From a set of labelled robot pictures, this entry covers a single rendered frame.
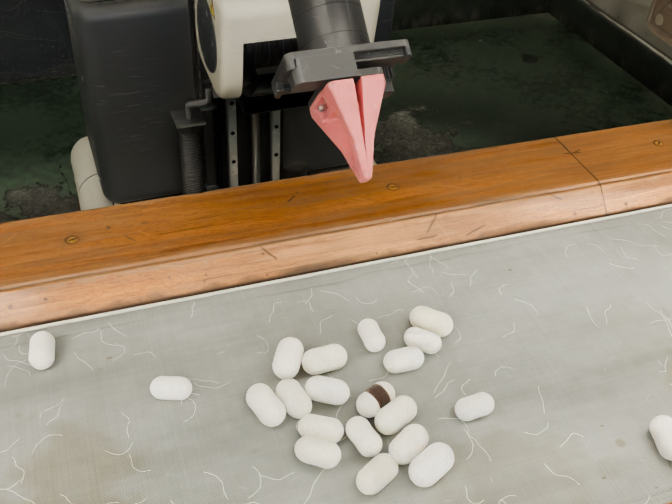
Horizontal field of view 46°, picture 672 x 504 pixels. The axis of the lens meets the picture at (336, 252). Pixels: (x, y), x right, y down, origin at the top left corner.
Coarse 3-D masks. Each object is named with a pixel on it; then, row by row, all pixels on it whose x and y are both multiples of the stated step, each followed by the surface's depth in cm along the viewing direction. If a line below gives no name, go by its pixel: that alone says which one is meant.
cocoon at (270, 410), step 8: (256, 384) 58; (264, 384) 59; (248, 392) 58; (256, 392) 58; (264, 392) 58; (272, 392) 58; (248, 400) 58; (256, 400) 58; (264, 400) 57; (272, 400) 57; (280, 400) 58; (256, 408) 57; (264, 408) 57; (272, 408) 57; (280, 408) 57; (264, 416) 57; (272, 416) 57; (280, 416) 57; (264, 424) 57; (272, 424) 57
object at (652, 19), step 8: (656, 0) 41; (664, 0) 41; (656, 8) 41; (664, 8) 41; (648, 16) 42; (656, 16) 42; (664, 16) 41; (648, 24) 42; (656, 24) 42; (664, 24) 41; (656, 32) 42; (664, 32) 41; (664, 40) 41
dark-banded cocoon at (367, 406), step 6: (384, 384) 59; (390, 384) 60; (390, 390) 59; (360, 396) 59; (366, 396) 58; (372, 396) 58; (390, 396) 59; (360, 402) 58; (366, 402) 58; (372, 402) 58; (360, 408) 58; (366, 408) 58; (372, 408) 58; (378, 408) 58; (360, 414) 59; (366, 414) 58; (372, 414) 58
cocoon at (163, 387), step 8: (160, 376) 59; (168, 376) 59; (176, 376) 59; (152, 384) 59; (160, 384) 58; (168, 384) 58; (176, 384) 58; (184, 384) 58; (152, 392) 59; (160, 392) 58; (168, 392) 58; (176, 392) 58; (184, 392) 58
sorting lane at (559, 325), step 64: (448, 256) 74; (512, 256) 74; (576, 256) 75; (640, 256) 75; (64, 320) 65; (128, 320) 65; (192, 320) 66; (256, 320) 66; (320, 320) 67; (384, 320) 67; (512, 320) 68; (576, 320) 68; (640, 320) 69; (0, 384) 60; (64, 384) 60; (128, 384) 60; (192, 384) 61; (448, 384) 62; (512, 384) 62; (576, 384) 63; (640, 384) 63; (0, 448) 55; (64, 448) 56; (128, 448) 56; (192, 448) 56; (256, 448) 57; (384, 448) 57; (512, 448) 58; (576, 448) 58; (640, 448) 58
